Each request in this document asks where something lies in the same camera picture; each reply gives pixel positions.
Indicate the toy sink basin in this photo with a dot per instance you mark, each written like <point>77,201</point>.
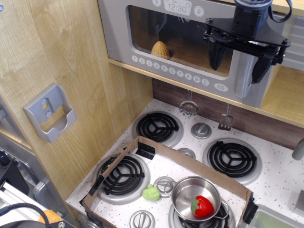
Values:
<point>265,217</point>

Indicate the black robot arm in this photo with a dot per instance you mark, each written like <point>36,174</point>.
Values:
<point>251,4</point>

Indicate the grey toy faucet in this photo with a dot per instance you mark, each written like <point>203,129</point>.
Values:
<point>298,152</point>

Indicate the back silver stove knob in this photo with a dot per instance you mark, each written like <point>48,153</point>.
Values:
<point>201,131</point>

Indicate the green toy vegetable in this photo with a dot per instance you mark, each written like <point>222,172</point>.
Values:
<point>151,193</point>

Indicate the front left black burner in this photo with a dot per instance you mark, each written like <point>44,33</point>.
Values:
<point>126,181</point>

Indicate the front silver stove knob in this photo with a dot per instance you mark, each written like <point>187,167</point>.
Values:
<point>142,219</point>

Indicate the back right black burner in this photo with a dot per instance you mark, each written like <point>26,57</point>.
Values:
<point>234,158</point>

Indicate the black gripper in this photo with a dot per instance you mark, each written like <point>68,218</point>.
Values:
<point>249,32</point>

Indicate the silver stove knob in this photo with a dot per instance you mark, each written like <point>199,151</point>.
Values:
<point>165,186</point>
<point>142,219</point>
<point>201,131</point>

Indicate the small middle stove knob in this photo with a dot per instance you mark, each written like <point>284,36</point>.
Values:
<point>188,152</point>

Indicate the grey wall holder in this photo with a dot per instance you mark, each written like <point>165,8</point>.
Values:
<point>44,106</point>

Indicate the red toy strawberry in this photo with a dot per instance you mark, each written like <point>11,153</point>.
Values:
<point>201,207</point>

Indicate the centre silver stove knob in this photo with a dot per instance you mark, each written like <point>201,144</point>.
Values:
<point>165,186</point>

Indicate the small steel pot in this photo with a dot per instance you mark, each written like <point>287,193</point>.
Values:
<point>185,191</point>

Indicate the cardboard tray border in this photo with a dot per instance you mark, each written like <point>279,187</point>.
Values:
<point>217,178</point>

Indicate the orange round object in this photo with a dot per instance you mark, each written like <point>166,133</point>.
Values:
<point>52,216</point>

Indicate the grey toy microwave door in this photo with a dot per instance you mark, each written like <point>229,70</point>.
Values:
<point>132,27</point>

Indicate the hanging toy spatula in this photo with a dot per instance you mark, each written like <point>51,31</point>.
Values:
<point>226,120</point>

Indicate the yellow toy corn cob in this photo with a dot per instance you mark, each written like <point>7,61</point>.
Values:
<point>160,50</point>

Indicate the grey oven door handle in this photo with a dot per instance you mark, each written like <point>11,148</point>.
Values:
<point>39,192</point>

